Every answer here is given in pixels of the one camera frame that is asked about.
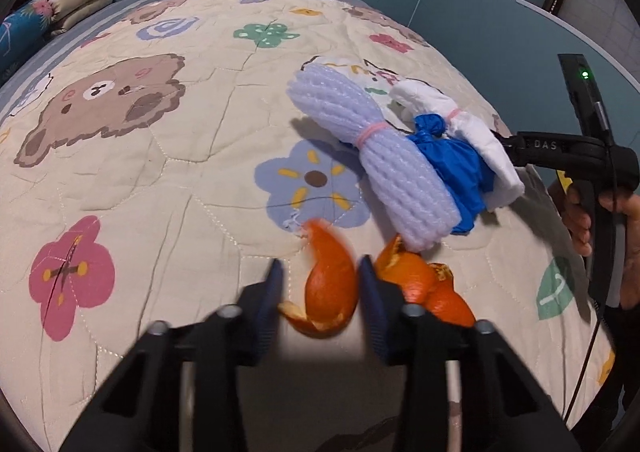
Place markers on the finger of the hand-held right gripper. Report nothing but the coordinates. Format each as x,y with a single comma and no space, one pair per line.
545,149

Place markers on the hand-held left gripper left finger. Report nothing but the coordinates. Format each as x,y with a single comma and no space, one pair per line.
267,304

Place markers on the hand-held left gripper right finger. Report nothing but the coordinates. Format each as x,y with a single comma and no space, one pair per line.
372,304

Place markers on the curled orange peel strip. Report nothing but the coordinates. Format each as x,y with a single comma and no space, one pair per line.
325,292

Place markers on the large orange peel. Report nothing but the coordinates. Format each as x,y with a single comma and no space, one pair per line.
425,287

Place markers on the blue plastic bag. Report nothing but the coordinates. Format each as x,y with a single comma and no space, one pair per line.
450,162

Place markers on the purple foam fruit net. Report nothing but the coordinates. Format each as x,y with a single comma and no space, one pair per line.
400,192

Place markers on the white cloth roll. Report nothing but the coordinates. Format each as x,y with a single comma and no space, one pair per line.
425,99

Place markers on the person's right hand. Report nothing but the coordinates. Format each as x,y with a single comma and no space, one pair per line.
575,227

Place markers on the bed with striped sheet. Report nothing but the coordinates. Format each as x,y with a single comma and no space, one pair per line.
60,44

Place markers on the blue floral folded quilt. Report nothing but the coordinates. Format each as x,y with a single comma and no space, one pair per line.
20,27

